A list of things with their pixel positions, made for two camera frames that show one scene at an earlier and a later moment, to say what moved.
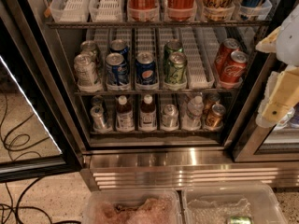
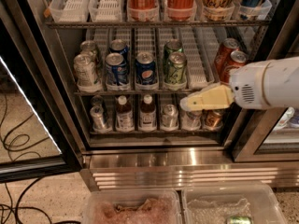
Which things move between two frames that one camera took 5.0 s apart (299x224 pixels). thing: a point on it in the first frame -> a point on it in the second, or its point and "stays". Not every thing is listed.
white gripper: [290, 44] -> [247, 85]
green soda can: [170, 48] stays
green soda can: [176, 68] stays
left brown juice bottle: [124, 116] stays
